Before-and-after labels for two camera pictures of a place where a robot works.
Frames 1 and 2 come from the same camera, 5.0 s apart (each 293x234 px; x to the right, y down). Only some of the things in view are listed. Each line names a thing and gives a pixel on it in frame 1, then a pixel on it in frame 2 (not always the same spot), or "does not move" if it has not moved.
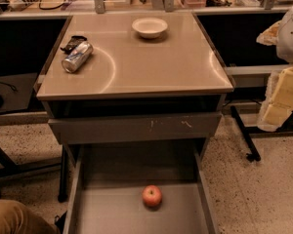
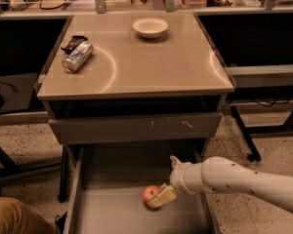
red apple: [151, 196] does not move
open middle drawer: [109, 180] does not move
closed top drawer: [109, 129] does not move
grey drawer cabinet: [132, 80] does not move
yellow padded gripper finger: [270, 36] to [175, 162]
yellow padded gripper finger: [283, 96] to [166, 194]
